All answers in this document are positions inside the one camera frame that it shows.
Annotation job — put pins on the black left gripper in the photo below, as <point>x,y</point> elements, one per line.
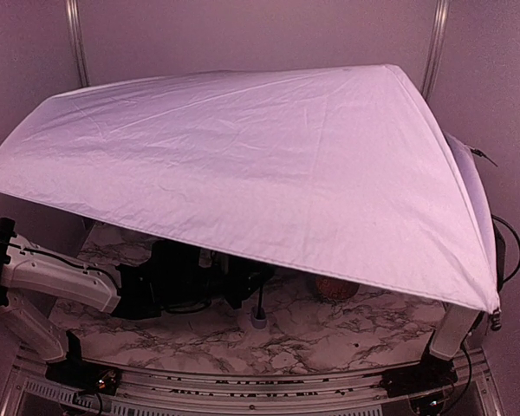
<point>246,286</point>

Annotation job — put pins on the lilac folding umbrella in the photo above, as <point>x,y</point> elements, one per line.
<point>343,172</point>

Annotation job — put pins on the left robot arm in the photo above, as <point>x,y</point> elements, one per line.
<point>119,290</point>

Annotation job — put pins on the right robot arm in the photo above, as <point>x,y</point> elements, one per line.
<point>458,322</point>

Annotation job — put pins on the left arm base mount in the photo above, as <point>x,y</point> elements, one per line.
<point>87,377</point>

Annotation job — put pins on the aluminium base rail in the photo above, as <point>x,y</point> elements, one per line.
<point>157,392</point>

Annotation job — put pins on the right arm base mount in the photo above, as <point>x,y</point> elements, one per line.
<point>417,379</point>

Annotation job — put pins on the left aluminium frame post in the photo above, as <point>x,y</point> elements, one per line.
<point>74,28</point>

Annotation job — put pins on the aluminium frame post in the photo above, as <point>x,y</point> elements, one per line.
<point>435,50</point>
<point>74,28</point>

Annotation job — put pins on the right aluminium frame post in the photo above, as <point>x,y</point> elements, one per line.
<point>435,50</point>

